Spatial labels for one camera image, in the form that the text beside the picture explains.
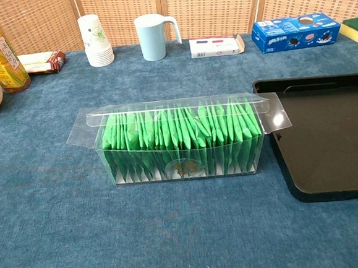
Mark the black rectangular tray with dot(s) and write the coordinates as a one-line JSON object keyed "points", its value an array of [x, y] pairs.
{"points": [[322, 144]]}

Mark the brown-white biscuit pack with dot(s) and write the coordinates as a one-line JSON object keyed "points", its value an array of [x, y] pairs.
{"points": [[43, 62]]}

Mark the transparent plastic tea box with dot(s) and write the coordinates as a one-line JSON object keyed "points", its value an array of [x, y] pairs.
{"points": [[82, 129]]}

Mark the yellow-green sponge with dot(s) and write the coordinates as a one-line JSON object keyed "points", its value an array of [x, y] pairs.
{"points": [[357, 30]]}

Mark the white box red-blue print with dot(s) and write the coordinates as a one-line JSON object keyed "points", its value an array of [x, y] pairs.
{"points": [[212, 48]]}

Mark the blue cookie box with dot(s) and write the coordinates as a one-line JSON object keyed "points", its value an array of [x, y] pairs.
{"points": [[292, 33]]}

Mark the blue tablecloth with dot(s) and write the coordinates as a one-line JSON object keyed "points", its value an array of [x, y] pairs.
{"points": [[143, 236]]}

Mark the stack of white paper cups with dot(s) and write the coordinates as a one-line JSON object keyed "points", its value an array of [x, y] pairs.
{"points": [[97, 44]]}

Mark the green tea bag sachet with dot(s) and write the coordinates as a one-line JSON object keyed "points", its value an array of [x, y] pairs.
{"points": [[252, 125]]}

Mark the woven rattan folding screen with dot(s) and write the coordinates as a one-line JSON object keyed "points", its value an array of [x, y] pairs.
{"points": [[212, 7]]}

